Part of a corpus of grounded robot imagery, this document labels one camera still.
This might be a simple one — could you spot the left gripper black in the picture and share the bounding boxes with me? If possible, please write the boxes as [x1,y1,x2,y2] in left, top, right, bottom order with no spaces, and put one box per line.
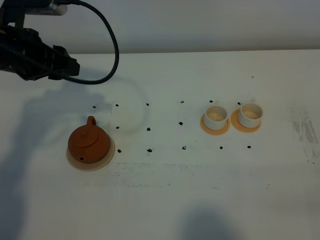
[48,45,80,80]

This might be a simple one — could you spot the brown clay teapot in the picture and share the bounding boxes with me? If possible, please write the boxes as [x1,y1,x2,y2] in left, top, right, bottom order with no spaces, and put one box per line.
[68,116,111,164]

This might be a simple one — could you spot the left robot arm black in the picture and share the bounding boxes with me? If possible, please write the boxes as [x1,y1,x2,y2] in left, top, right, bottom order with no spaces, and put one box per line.
[0,0,80,81]

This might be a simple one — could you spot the beige round teapot coaster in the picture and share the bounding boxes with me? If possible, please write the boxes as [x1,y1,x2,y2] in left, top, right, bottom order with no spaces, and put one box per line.
[66,138,115,172]

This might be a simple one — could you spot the left white teacup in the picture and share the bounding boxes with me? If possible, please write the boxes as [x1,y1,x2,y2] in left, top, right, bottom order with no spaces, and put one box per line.
[204,101,228,131]

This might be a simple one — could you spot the white teacup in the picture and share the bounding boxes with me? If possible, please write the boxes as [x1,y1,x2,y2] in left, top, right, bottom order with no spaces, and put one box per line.
[204,101,228,131]
[238,99,264,129]

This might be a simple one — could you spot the left orange saucer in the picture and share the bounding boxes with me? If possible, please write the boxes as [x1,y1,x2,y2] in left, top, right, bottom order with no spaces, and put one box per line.
[200,114,230,136]

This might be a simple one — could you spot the orange saucer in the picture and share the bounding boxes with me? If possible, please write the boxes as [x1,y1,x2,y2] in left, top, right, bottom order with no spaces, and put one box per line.
[230,109,262,133]
[200,114,230,136]

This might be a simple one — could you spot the right orange saucer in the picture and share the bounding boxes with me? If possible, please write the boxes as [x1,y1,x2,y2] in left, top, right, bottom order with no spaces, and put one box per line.
[230,109,262,133]

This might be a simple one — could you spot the right white teacup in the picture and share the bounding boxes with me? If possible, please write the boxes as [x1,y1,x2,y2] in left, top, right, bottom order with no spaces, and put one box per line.
[238,99,264,129]

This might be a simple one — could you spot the left braided camera cable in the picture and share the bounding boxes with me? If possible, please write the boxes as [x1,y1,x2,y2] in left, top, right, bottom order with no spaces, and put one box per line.
[53,0,120,85]

